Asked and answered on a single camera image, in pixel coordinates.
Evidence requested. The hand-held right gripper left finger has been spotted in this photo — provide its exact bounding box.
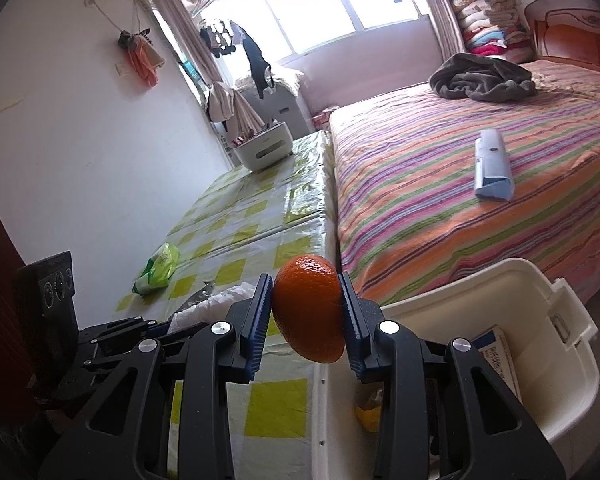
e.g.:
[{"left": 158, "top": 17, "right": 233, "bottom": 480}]
[{"left": 37, "top": 274, "right": 274, "bottom": 480}]

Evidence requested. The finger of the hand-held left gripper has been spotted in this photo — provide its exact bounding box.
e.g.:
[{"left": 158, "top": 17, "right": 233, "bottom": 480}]
[
  {"left": 77, "top": 342, "right": 146, "bottom": 373},
  {"left": 97, "top": 316, "right": 208, "bottom": 343}
]

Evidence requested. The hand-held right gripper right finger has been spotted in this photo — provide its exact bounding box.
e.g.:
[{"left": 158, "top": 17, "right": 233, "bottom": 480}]
[{"left": 339, "top": 272, "right": 566, "bottom": 480}]

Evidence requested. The white lace cloth cover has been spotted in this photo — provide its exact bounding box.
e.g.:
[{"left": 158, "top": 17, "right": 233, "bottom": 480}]
[{"left": 169, "top": 282, "right": 257, "bottom": 333}]

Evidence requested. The orange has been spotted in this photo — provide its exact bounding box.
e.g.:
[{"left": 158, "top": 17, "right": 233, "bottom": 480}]
[{"left": 271, "top": 255, "right": 347, "bottom": 363}]

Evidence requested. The yellow wrapper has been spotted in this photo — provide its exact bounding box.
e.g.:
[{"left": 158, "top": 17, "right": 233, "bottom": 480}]
[{"left": 355, "top": 385, "right": 383, "bottom": 433}]

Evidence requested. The white pink medicine box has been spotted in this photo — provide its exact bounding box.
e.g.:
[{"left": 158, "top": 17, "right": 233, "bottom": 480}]
[{"left": 472, "top": 326, "right": 523, "bottom": 403}]

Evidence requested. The white plastic bin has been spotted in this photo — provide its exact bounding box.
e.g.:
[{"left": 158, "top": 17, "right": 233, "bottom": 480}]
[{"left": 314, "top": 257, "right": 600, "bottom": 480}]

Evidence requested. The green white packet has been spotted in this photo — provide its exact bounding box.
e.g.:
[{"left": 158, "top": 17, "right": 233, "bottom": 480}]
[{"left": 132, "top": 242, "right": 181, "bottom": 296}]

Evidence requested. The dark red wooden door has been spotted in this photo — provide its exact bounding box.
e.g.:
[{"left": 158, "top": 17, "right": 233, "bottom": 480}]
[{"left": 0, "top": 160, "right": 46, "bottom": 480}]

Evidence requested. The silver foil wrapper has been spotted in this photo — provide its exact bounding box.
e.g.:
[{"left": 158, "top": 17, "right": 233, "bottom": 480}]
[{"left": 180, "top": 280, "right": 216, "bottom": 306}]

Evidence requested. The bed with striped sheet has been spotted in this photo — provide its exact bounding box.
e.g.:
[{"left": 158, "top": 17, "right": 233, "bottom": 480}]
[{"left": 327, "top": 57, "right": 600, "bottom": 306}]

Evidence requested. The white desk caddy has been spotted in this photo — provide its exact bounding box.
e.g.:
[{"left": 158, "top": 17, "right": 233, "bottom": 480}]
[{"left": 231, "top": 119, "right": 295, "bottom": 171}]

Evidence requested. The pink patterned box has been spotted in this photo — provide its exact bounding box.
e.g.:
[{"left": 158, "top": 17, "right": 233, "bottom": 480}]
[{"left": 311, "top": 106, "right": 341, "bottom": 128}]

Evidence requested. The white appliance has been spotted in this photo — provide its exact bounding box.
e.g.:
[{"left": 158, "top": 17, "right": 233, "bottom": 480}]
[{"left": 235, "top": 67, "right": 313, "bottom": 138}]

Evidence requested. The orange cloth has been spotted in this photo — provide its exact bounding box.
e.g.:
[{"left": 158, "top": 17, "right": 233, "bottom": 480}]
[{"left": 117, "top": 30, "right": 166, "bottom": 88}]

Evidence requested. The teal hanging cloth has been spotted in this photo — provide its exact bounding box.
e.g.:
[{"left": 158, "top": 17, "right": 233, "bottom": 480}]
[{"left": 180, "top": 57, "right": 203, "bottom": 83}]

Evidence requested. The black hanging garment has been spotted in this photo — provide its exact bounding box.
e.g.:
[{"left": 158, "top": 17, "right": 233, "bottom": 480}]
[{"left": 230, "top": 20, "right": 276, "bottom": 101}]

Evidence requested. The grey crumpled blanket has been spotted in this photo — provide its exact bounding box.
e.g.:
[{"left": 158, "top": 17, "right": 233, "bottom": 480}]
[{"left": 428, "top": 52, "right": 537, "bottom": 102}]

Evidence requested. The hanging sock rack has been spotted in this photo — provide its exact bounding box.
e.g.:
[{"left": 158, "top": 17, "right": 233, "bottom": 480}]
[{"left": 199, "top": 19, "right": 243, "bottom": 58}]

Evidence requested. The beige curtain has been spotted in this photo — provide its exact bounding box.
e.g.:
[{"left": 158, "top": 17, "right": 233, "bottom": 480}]
[
  {"left": 425, "top": 0, "right": 468, "bottom": 61},
  {"left": 142, "top": 0, "right": 266, "bottom": 133}
]

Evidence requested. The window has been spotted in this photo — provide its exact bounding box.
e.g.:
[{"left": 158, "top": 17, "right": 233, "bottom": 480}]
[{"left": 180, "top": 0, "right": 433, "bottom": 68}]

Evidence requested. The stack of folded quilts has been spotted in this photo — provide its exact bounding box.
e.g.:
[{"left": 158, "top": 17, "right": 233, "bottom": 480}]
[{"left": 450, "top": 0, "right": 536, "bottom": 63}]

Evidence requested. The wooden bed headboard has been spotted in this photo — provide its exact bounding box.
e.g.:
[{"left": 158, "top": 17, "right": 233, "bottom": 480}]
[{"left": 524, "top": 0, "right": 600, "bottom": 78}]

